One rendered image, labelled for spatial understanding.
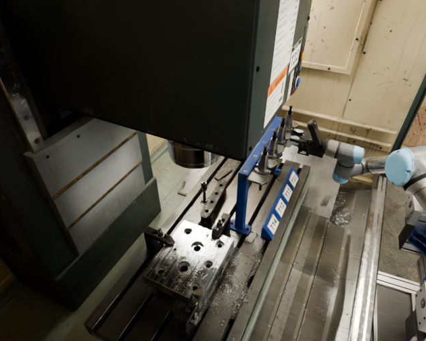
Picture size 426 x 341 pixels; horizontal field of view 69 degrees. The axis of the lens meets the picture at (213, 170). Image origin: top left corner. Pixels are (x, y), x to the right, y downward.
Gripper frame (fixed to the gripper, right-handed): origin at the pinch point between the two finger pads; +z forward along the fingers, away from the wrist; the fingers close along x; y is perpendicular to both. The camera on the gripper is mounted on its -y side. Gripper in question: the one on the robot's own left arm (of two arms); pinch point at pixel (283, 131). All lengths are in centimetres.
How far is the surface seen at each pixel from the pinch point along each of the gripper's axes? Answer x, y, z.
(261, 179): -38.8, -1.3, -2.6
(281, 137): -12.8, -4.9, -1.9
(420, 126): 209, 82, -94
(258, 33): -71, -61, -6
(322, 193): 19, 44, -25
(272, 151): -23.9, -4.5, -1.7
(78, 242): -79, 25, 57
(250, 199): -19.4, 30.1, 5.8
